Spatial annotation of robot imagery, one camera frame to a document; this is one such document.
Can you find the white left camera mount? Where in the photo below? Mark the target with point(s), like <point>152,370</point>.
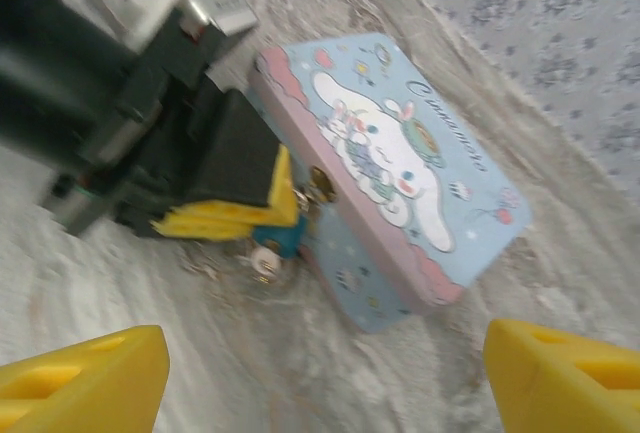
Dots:
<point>160,8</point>

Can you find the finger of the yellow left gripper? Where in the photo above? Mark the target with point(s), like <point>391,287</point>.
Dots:
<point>210,225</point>
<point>235,153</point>

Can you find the blue cartoon tin box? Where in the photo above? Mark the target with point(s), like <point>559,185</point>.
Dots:
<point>400,168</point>

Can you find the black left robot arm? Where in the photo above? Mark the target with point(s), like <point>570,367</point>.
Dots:
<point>55,53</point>

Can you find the teal padlock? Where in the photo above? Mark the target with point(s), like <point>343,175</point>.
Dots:
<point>282,235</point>

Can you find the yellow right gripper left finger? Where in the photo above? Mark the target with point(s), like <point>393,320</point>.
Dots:
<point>85,383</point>

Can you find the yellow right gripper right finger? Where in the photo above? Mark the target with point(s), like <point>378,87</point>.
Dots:
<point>565,383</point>

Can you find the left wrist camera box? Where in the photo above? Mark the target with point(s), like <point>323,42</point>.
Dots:
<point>220,10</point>

